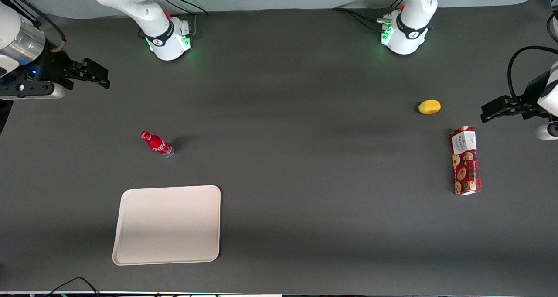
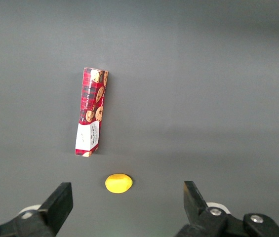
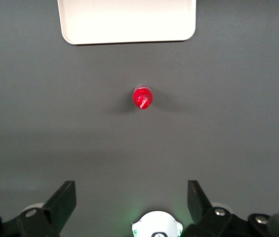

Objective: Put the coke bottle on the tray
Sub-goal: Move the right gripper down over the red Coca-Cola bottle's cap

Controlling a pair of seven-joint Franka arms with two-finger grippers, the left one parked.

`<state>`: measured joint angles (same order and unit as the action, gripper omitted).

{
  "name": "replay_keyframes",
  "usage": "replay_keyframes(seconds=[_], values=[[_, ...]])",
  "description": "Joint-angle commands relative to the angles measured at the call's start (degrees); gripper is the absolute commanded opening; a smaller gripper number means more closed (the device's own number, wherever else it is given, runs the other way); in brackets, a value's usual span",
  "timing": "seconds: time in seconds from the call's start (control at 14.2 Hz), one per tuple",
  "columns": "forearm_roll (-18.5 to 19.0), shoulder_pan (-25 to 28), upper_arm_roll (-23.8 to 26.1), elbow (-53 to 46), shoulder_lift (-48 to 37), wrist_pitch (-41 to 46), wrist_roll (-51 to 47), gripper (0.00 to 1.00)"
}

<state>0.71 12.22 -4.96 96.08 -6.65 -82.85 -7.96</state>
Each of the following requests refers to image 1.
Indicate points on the yellow lemon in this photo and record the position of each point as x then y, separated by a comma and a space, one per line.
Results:
429, 107

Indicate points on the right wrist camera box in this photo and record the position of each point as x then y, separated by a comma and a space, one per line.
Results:
30, 90

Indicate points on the black aluminium frame rail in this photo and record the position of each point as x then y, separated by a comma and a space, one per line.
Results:
19, 5

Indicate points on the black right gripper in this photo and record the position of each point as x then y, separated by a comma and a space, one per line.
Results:
51, 66

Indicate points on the beige plastic tray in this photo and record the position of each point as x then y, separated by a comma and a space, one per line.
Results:
168, 225

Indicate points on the red cookie box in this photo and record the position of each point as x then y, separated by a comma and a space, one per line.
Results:
466, 166

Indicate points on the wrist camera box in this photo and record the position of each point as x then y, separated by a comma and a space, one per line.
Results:
30, 90
547, 131

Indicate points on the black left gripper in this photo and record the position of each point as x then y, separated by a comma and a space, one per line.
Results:
529, 93

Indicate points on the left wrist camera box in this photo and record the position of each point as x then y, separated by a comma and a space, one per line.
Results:
547, 131

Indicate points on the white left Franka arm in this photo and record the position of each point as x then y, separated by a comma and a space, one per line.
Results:
414, 13

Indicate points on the red coke bottle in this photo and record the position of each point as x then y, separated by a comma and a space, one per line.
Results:
158, 144

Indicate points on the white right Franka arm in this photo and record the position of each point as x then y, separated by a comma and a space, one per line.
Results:
148, 13

